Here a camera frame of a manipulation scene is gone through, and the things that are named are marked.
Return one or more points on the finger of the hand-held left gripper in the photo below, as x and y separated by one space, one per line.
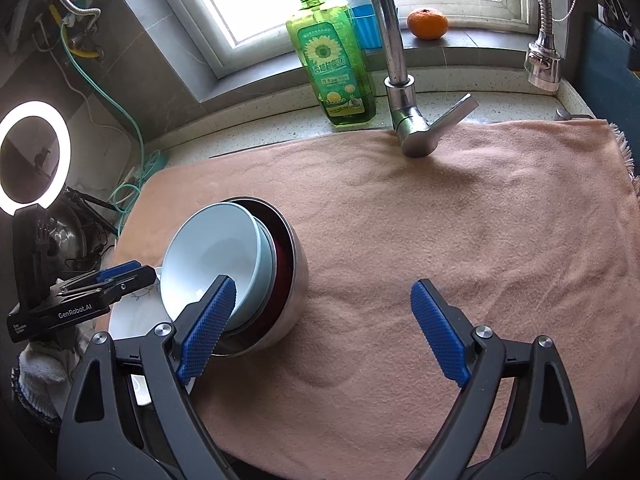
112 272
135 285

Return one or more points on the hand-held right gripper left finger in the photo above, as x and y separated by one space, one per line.
207 330

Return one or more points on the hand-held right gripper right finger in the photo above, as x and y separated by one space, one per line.
440 330

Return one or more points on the white plate grey print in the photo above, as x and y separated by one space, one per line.
135 320

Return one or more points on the light blue ceramic bowl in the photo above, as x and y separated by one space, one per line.
215 250

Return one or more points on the small steel bowl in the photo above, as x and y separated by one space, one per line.
280 270

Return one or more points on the large steel bowl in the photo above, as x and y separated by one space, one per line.
295 290

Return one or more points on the person's left hand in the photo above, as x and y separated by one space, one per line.
45 370

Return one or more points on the black tripod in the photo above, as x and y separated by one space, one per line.
90 205

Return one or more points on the pink towel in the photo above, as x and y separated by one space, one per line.
400 220

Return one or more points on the round teal power strip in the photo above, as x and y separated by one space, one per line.
159 162

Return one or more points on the steel kitchen faucet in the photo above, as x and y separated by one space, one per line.
395 60

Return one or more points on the green dish soap bottle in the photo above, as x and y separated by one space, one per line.
330 75

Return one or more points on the white framed window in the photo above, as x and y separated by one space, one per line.
240 0

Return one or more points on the orange tangerine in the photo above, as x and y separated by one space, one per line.
427 24

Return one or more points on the blue ribbed cup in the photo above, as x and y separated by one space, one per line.
367 27

